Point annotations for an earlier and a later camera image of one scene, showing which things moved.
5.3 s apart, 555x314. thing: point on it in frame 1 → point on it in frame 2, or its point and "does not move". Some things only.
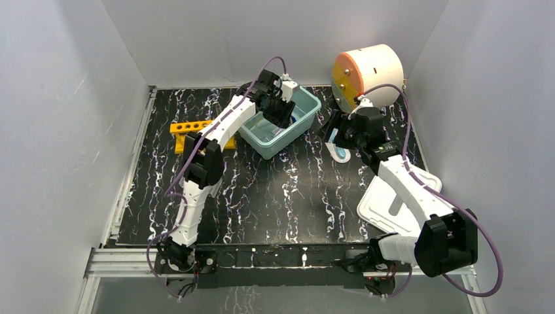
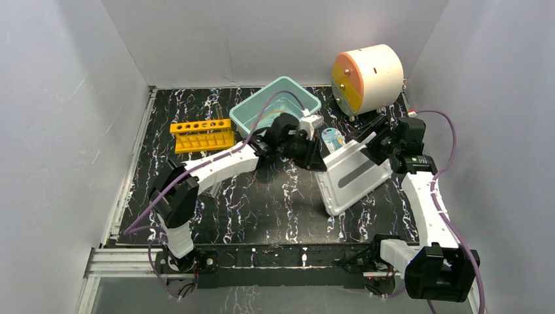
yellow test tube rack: x=180 y=129 does not move
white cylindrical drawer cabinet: x=355 y=70 does not move
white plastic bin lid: x=383 y=207 → x=350 y=174
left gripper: x=277 y=115 → x=306 y=153
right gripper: x=338 y=120 → x=359 y=134
